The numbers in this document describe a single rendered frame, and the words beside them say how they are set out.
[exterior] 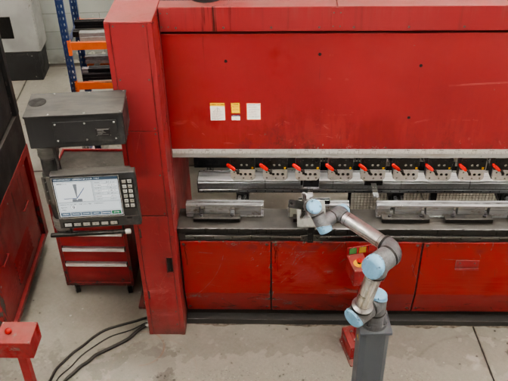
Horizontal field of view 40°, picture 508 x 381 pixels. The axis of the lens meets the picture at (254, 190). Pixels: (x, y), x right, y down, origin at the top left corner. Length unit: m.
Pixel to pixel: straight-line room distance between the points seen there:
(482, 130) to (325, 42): 1.09
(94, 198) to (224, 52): 1.07
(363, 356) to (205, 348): 1.28
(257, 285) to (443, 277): 1.24
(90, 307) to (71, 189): 1.65
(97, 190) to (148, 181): 0.44
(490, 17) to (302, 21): 0.99
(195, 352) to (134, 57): 2.12
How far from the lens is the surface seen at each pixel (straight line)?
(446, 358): 5.01
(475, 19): 4.00
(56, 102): 3.80
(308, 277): 4.76
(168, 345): 5.00
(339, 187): 4.76
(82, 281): 5.35
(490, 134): 4.39
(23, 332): 4.17
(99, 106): 3.70
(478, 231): 4.66
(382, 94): 4.12
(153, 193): 4.26
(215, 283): 4.81
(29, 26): 8.34
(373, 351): 4.12
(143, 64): 3.83
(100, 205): 3.94
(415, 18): 3.93
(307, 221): 4.34
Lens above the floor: 3.69
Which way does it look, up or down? 36 degrees down
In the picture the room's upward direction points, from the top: 1 degrees counter-clockwise
